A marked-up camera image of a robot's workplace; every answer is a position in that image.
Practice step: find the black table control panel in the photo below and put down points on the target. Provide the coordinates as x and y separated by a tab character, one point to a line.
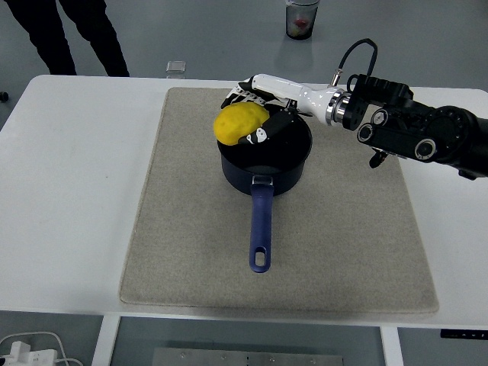
463	333

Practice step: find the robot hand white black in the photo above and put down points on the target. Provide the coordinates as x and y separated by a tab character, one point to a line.
301	95

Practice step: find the white table leg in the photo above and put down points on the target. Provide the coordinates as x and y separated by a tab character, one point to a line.
104	343
392	347

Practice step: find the grey metal plate with screws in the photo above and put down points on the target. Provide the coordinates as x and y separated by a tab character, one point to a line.
248	358

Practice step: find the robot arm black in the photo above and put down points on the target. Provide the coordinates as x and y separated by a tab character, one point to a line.
419	126

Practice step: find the yellow potato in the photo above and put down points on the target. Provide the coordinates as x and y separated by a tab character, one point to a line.
234	124

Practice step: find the black caster wheel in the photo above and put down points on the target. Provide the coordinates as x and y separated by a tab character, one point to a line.
4	96

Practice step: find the small clear plastic box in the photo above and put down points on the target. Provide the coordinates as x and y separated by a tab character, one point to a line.
176	67

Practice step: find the person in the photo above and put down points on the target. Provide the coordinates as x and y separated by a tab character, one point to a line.
95	34

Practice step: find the beige fabric mat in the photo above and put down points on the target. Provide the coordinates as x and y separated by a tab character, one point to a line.
183	228

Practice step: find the white power strip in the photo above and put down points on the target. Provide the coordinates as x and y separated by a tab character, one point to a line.
26	356

